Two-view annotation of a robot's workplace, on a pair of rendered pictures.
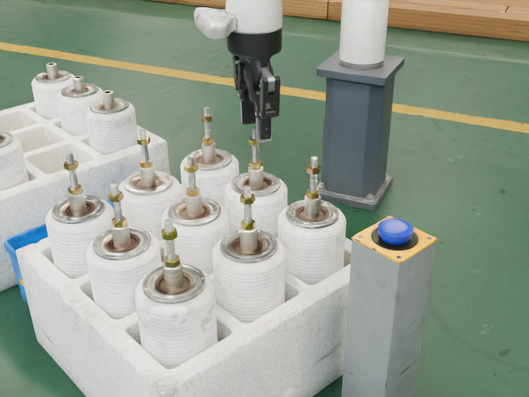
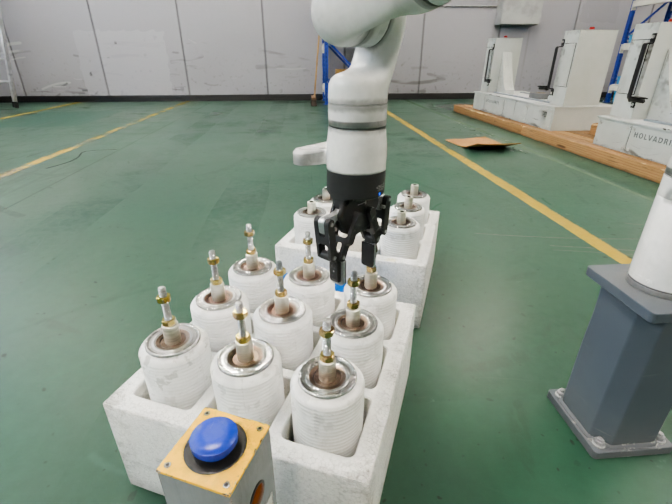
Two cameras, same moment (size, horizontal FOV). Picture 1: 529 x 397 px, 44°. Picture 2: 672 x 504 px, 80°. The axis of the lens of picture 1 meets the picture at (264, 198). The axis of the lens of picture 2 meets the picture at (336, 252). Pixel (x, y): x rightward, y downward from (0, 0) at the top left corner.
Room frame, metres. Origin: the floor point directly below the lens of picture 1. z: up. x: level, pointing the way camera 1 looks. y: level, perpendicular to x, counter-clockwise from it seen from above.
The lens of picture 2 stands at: (0.60, -0.41, 0.62)
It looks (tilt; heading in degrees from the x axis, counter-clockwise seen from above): 26 degrees down; 60
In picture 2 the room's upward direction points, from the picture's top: straight up
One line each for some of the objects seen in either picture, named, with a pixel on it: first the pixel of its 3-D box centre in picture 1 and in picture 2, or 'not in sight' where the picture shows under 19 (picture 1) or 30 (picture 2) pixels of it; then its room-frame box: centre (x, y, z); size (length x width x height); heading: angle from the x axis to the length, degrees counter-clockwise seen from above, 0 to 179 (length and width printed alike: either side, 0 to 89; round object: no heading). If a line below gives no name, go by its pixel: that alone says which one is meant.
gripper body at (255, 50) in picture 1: (254, 55); (355, 197); (0.87, 0.01, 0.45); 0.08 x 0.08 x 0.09
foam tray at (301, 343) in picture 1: (201, 302); (287, 385); (0.80, 0.10, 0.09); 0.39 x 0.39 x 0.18; 42
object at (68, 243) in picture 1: (87, 261); (256, 305); (0.81, 0.27, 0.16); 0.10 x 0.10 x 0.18
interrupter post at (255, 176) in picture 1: (256, 176); (353, 316); (0.88, 0.01, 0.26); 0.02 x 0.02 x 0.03
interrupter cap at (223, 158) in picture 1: (209, 159); (370, 285); (0.96, 0.09, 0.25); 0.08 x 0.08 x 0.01
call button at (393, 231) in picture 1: (394, 233); (215, 441); (0.63, -0.15, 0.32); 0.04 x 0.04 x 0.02
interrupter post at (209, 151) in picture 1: (209, 152); (370, 279); (0.96, 0.09, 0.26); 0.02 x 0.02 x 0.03
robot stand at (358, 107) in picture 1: (356, 129); (629, 360); (1.31, -0.20, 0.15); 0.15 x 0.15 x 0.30; 64
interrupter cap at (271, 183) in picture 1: (256, 184); (352, 323); (0.88, 0.01, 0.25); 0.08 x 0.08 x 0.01
